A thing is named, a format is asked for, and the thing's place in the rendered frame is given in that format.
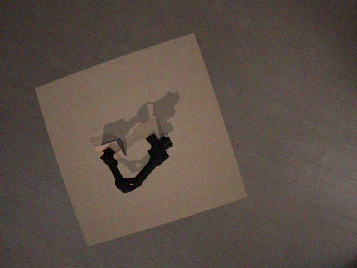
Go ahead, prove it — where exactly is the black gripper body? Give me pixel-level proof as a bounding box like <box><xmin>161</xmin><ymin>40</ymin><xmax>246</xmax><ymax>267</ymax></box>
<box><xmin>146</xmin><ymin>134</ymin><xmax>169</xmax><ymax>160</ymax></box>

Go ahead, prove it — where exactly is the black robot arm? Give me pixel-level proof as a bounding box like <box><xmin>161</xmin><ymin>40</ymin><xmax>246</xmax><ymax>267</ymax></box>
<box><xmin>101</xmin><ymin>136</ymin><xmax>173</xmax><ymax>193</ymax></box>

